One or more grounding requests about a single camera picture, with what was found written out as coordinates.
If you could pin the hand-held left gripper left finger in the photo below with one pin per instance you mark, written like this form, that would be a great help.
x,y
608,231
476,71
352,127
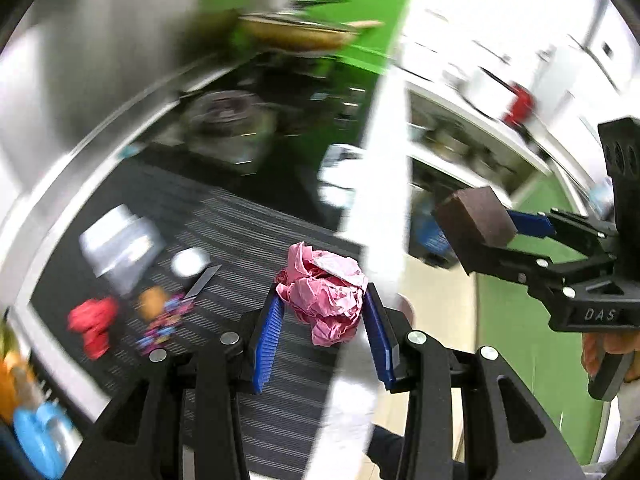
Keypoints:
x,y
267,340

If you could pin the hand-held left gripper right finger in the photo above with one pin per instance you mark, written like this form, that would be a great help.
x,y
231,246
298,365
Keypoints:
x,y
380,345

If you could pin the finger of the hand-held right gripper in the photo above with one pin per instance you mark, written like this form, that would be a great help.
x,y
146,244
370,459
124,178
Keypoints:
x,y
505,262
532,223

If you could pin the brown sponge block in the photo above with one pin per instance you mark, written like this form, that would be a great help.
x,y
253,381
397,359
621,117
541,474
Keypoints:
x,y
480,215

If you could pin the pink paper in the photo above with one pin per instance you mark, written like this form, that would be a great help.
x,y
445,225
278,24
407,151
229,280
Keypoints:
x,y
325,295

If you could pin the colourful printed black tube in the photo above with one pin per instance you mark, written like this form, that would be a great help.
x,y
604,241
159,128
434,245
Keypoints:
x,y
167,327

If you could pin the person's right hand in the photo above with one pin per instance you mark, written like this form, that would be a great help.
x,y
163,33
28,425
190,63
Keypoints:
x,y
594,355

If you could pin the grey flat strip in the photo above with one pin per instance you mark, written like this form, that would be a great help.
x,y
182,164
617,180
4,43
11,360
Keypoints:
x,y
202,281

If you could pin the black striped mat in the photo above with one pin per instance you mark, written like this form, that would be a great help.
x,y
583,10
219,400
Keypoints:
x,y
240,245

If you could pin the person's leg in jeans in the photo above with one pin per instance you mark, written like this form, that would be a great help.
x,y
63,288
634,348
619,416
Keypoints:
x,y
387,452

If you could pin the white round lid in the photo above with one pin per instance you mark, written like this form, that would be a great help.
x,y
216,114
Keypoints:
x,y
190,262

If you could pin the red object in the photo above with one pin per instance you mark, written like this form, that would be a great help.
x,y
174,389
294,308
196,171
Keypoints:
x,y
519,106

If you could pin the white shelf unit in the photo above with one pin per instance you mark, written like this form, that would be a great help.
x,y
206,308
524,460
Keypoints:
x,y
465,125

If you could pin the red crumpled cloth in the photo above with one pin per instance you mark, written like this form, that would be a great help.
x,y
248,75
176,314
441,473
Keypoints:
x,y
95,322

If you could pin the white box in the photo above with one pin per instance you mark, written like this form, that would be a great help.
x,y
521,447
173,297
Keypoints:
x,y
342,175

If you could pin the light blue plastic object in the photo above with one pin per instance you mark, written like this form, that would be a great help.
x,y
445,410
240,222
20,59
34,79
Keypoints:
x,y
42,437

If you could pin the black gas stove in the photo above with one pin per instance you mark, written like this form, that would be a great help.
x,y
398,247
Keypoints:
x,y
310,90

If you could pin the orange object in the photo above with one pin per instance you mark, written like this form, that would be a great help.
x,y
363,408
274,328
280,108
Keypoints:
x,y
15,385

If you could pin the green lidded glass jar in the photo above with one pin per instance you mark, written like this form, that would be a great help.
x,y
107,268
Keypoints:
x,y
7,337

